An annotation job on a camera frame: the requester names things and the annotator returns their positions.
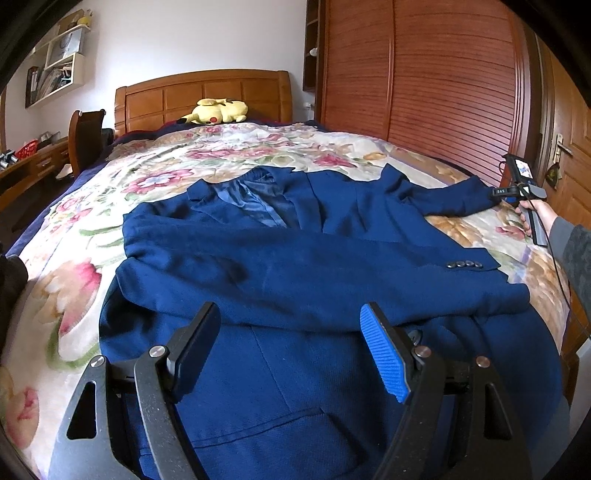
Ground red basket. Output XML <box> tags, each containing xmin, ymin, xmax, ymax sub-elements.
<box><xmin>14</xmin><ymin>139</ymin><xmax>39</xmax><ymax>160</ymax></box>

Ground grey sleeve right forearm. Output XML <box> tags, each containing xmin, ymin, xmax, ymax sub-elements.
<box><xmin>550</xmin><ymin>217</ymin><xmax>591</xmax><ymax>318</ymax></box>

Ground black folded garment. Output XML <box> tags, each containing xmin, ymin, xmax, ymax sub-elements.
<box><xmin>0</xmin><ymin>254</ymin><xmax>28</xmax><ymax>347</ymax></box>

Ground floral quilt bedspread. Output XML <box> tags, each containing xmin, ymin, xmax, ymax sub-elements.
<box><xmin>1</xmin><ymin>122</ymin><xmax>568</xmax><ymax>479</ymax></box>

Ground white wall shelf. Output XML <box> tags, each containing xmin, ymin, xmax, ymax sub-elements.
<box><xmin>25</xmin><ymin>9</ymin><xmax>93</xmax><ymax>109</ymax></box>

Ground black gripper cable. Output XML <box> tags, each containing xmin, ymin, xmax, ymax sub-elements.
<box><xmin>497</xmin><ymin>158</ymin><xmax>591</xmax><ymax>340</ymax></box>

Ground yellow plush toy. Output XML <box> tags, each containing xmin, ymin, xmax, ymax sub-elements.
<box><xmin>176</xmin><ymin>98</ymin><xmax>249</xmax><ymax>125</ymax></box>

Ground wooden desk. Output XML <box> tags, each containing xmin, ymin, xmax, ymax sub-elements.
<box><xmin>0</xmin><ymin>137</ymin><xmax>69</xmax><ymax>210</ymax></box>

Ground louvered wooden wardrobe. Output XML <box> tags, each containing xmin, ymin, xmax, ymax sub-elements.
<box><xmin>303</xmin><ymin>1</ymin><xmax>542</xmax><ymax>185</ymax></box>

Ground wooden room door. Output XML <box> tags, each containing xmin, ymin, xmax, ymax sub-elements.
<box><xmin>542</xmin><ymin>46</ymin><xmax>590</xmax><ymax>228</ymax></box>

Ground wooden chair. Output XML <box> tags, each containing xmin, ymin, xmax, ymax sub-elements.
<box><xmin>59</xmin><ymin>109</ymin><xmax>106</xmax><ymax>179</ymax></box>

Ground black binoculars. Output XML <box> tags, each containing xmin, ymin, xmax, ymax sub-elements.
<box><xmin>0</xmin><ymin>150</ymin><xmax>19</xmax><ymax>170</ymax></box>

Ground wooden bed headboard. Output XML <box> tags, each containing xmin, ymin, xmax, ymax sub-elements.
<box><xmin>114</xmin><ymin>69</ymin><xmax>294</xmax><ymax>137</ymax></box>

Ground navy blue suit jacket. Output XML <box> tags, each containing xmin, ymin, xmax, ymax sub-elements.
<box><xmin>99</xmin><ymin>166</ymin><xmax>562</xmax><ymax>479</ymax></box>

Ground person's right hand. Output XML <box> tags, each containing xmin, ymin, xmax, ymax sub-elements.
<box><xmin>516</xmin><ymin>200</ymin><xmax>558</xmax><ymax>237</ymax></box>

